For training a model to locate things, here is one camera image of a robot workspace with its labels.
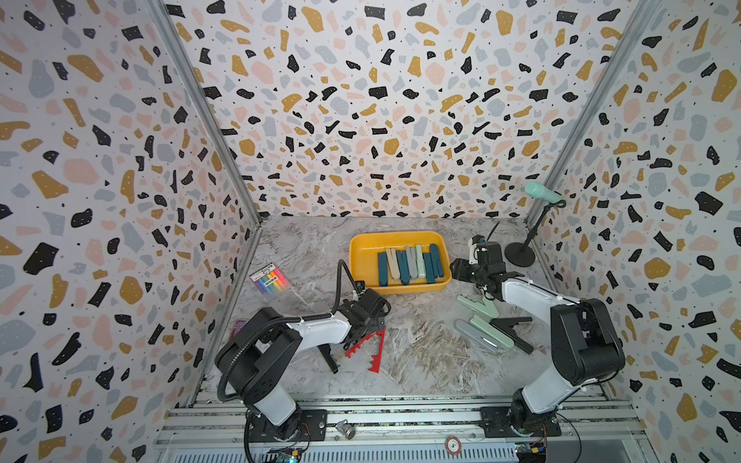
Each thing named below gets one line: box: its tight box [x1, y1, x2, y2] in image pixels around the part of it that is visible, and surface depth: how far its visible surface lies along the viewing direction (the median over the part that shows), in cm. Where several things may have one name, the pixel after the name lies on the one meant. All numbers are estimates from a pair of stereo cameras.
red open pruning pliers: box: [345, 329, 385, 374], surface depth 87 cm
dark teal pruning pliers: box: [429, 243, 445, 279], surface depth 108 cm
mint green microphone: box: [524, 181, 564, 204], surface depth 83 cm
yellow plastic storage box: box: [349, 231, 453, 296], surface depth 108 cm
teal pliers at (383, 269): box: [378, 251, 389, 287], surface depth 106 cm
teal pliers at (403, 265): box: [395, 249, 411, 286], surface depth 105 cm
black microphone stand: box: [504, 199, 567, 268], surface depth 112 cm
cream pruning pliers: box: [385, 247, 401, 281], surface depth 106 cm
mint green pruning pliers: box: [415, 244, 427, 279], surface depth 106 cm
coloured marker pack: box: [249, 262, 291, 296], surface depth 102 cm
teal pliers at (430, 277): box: [422, 252, 436, 284], surface depth 105 cm
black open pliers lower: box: [316, 343, 339, 374], surface depth 86 cm
